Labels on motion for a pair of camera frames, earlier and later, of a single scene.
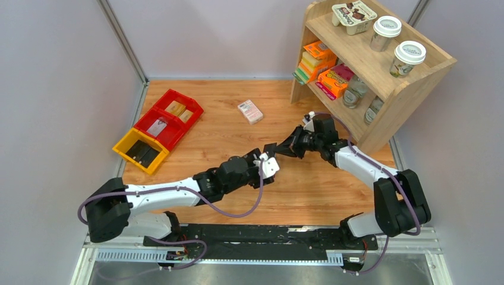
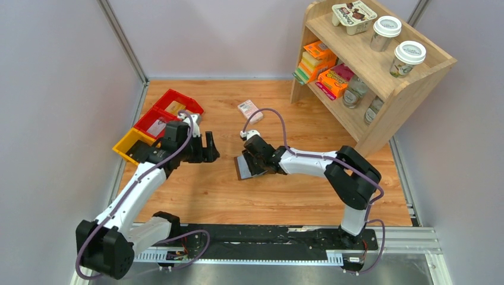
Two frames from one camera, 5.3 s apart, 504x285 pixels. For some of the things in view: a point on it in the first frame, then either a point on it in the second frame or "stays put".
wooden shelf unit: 364,61 stays put
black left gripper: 253,159 -> 205,154
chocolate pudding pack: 357,16 stays put
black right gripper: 290,146 -> 249,154
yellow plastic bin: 124,145 stays put
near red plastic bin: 161,126 stays put
